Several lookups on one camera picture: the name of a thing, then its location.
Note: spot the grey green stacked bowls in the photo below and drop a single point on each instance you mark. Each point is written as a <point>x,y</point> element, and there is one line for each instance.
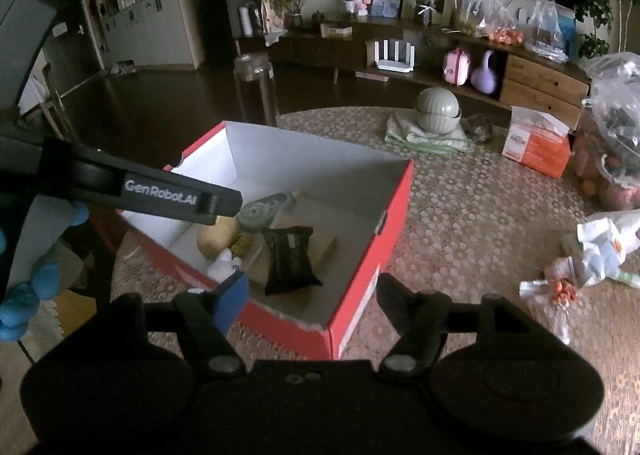
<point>437,112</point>

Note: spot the wall shelf cabinets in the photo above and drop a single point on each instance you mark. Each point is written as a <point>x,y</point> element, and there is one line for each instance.
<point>150,20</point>

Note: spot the small white toy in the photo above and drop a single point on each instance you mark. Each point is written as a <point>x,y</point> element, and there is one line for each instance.
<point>225,265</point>

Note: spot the orange white tissue pack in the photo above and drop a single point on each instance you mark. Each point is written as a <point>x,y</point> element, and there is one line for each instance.
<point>540,145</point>

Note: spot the wooden television cabinet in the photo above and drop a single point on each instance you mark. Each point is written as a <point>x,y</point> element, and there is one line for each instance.
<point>540,80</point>

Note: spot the black packet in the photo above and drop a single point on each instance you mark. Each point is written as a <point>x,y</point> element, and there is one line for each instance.
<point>290,260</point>

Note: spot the blue package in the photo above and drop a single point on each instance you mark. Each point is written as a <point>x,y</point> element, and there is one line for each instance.
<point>570,35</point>

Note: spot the white bottle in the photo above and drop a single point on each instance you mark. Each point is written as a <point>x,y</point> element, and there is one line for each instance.
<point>245,22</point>

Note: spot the small cardboard box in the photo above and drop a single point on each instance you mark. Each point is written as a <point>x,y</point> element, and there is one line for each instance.
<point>336,30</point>

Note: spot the large clear bag of cookware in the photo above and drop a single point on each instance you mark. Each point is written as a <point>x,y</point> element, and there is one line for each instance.
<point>615,135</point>

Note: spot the black side cabinet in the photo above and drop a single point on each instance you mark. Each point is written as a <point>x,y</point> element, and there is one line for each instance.
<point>220,15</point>

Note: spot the person's left hand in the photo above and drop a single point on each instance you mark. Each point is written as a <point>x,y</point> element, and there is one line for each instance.
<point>47,280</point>

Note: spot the red cardboard box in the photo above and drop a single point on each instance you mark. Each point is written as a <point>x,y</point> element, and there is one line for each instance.
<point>380,255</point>

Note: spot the wooden chair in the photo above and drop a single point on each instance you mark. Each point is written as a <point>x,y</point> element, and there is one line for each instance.
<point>55,100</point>

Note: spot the dark teapot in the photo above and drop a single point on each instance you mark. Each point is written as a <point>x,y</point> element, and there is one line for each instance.
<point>318,19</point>

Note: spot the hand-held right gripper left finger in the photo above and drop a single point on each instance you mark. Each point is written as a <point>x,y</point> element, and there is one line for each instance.
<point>230,305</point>

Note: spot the folded green cloth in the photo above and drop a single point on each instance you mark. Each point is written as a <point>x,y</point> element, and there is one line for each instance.
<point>425,142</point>

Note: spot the purple gourd vase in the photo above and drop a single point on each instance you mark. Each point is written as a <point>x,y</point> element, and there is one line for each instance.
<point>485,77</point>

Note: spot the clear bag of orange candies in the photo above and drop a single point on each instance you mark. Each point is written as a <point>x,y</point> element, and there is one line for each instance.
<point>555,290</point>

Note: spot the clear plastic bag dark contents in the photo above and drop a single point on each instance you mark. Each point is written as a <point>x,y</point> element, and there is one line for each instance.
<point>547,30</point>

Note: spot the transparent plastic stool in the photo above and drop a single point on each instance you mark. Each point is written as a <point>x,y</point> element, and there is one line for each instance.
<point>256,85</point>

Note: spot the yellow orange toy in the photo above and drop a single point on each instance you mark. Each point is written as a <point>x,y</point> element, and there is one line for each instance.
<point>217,235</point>

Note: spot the small grey crumpled object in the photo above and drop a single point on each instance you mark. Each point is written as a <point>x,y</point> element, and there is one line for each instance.
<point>477,127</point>

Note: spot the pink toy suitcase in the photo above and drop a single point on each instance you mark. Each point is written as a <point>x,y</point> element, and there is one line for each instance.
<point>456,67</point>

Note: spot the vase with dry twigs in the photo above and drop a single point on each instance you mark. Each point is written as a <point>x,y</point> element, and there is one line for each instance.
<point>300,5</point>

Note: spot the clear plastic bag with oranges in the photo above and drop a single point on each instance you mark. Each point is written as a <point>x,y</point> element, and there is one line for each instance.
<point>490,17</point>

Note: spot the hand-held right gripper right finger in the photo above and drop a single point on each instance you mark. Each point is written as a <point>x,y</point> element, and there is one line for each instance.
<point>400,305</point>

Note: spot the floral paper bag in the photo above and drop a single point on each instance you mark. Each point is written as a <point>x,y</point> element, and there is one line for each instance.
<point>273,15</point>

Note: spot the white router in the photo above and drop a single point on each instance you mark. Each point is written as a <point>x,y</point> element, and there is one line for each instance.
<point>391,55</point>

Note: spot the picture frame with plant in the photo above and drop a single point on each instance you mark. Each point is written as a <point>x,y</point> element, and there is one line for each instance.
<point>427,2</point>

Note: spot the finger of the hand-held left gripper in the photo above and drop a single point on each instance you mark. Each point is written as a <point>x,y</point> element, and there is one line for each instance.
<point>225,205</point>

